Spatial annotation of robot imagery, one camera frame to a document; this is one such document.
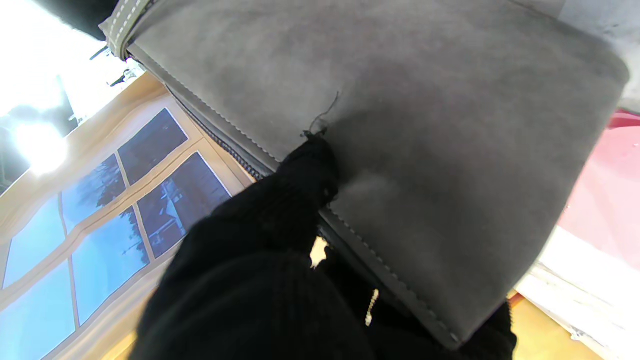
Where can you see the grey suede zip pouch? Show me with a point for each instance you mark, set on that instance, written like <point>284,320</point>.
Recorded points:
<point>425,125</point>

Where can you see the pink paper document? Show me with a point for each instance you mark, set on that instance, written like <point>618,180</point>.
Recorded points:
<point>610,200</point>

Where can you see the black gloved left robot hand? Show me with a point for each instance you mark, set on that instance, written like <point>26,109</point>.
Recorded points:
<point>250,280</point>

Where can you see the printed living room backdrop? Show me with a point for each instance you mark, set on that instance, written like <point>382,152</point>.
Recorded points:
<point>100,225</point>

